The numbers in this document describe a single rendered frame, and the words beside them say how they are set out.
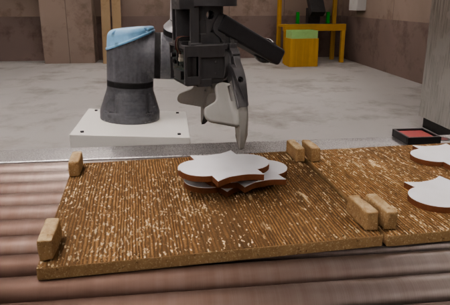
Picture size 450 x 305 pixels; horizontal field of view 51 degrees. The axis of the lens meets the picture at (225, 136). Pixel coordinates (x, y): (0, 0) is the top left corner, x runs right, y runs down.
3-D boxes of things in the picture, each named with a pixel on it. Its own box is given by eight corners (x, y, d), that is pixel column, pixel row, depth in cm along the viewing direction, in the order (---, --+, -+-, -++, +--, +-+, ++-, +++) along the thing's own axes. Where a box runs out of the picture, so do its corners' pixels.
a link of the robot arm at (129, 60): (108, 75, 125) (108, 22, 121) (159, 77, 127) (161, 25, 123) (103, 82, 113) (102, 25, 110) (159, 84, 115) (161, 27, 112)
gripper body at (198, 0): (169, 82, 69) (167, -4, 66) (223, 78, 72) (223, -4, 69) (185, 91, 62) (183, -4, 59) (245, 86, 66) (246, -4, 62)
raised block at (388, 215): (362, 211, 65) (364, 192, 64) (375, 210, 66) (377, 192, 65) (384, 231, 59) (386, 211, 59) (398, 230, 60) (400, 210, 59)
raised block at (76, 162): (72, 165, 83) (71, 151, 83) (84, 165, 84) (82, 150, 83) (68, 177, 78) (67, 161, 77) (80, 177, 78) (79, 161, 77)
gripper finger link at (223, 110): (207, 153, 62) (193, 90, 65) (248, 148, 64) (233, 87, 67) (215, 145, 59) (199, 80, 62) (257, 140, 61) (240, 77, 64)
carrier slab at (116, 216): (73, 171, 85) (73, 163, 84) (292, 158, 92) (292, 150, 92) (37, 281, 52) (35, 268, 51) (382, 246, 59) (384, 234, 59)
